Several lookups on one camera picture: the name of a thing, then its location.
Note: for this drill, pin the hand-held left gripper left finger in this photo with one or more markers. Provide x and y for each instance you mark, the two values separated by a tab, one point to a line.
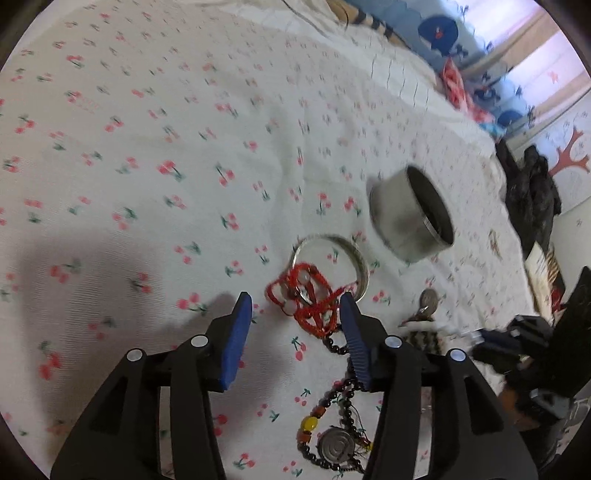
235	341

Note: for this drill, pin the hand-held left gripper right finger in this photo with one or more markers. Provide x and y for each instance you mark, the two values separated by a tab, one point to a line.
354	337

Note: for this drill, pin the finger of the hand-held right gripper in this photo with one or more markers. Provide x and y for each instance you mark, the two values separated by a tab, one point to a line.
496	341

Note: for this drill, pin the silver bangle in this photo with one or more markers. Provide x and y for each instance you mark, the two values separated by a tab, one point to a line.
358	261

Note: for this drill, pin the round metal bowl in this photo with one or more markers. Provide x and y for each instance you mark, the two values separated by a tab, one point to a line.
406	217

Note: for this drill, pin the white paper bag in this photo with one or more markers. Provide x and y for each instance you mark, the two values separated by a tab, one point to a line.
540	272

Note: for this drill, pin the cherry print bed sheet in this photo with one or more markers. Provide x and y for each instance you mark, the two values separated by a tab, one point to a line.
161	221

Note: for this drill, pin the black jacket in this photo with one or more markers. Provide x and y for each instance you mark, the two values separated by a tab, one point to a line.
531	194

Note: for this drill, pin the white wardrobe with tree decal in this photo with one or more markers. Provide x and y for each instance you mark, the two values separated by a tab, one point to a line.
572	157

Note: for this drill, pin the light blue cloth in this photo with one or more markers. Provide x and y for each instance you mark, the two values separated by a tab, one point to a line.
489	123

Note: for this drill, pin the pink patterned cloth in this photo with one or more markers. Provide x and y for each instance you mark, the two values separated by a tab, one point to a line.
453	83

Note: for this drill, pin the white striped quilt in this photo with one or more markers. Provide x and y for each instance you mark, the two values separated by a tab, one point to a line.
397	74

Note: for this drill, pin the tan striped pillow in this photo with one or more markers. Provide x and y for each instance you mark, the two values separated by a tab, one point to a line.
369	21

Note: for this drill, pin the blue whale print curtain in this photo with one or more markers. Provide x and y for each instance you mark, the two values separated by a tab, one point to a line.
438	27

